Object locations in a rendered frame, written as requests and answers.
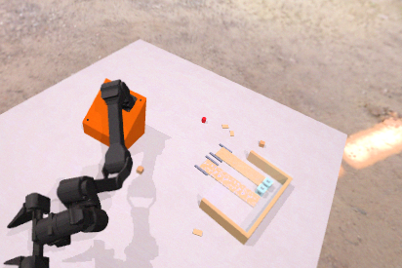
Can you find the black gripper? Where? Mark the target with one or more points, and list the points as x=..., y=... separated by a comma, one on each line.
x=44, y=230

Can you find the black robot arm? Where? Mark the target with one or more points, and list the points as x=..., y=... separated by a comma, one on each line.
x=79, y=194

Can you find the tan speckled strip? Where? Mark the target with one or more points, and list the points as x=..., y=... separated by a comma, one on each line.
x=227, y=157
x=213, y=170

